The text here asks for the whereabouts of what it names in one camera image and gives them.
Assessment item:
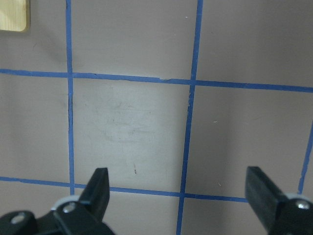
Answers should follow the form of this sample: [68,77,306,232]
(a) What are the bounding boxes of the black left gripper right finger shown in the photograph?
[245,166,313,235]

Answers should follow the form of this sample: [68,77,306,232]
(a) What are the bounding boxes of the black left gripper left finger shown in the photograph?
[53,168,110,235]

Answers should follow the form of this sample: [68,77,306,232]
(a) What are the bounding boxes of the wooden cup stand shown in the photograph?
[0,0,30,32]

